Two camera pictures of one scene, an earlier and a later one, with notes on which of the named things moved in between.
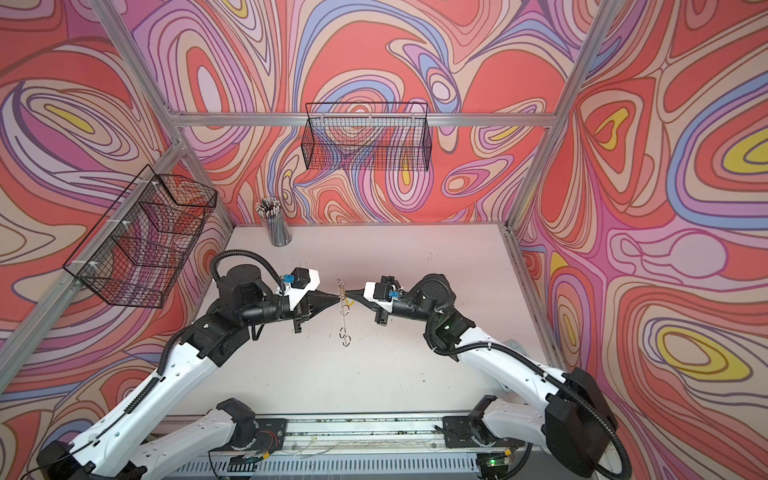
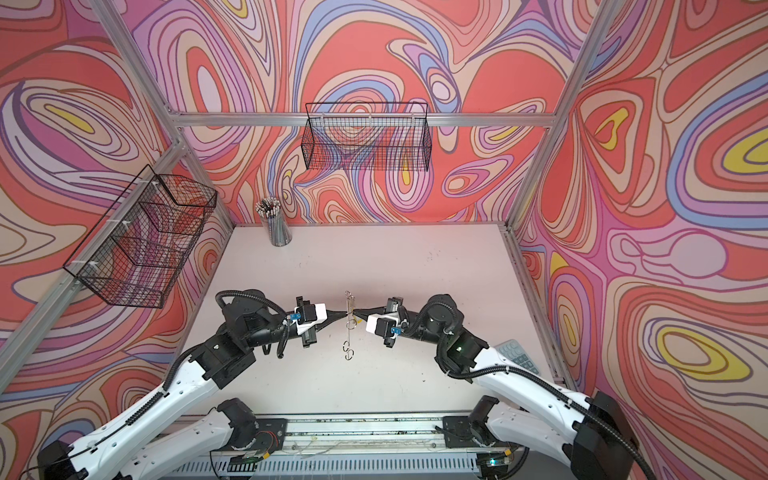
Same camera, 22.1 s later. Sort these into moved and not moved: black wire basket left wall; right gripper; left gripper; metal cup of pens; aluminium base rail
Moved: right gripper; left gripper
Not moved: aluminium base rail; metal cup of pens; black wire basket left wall
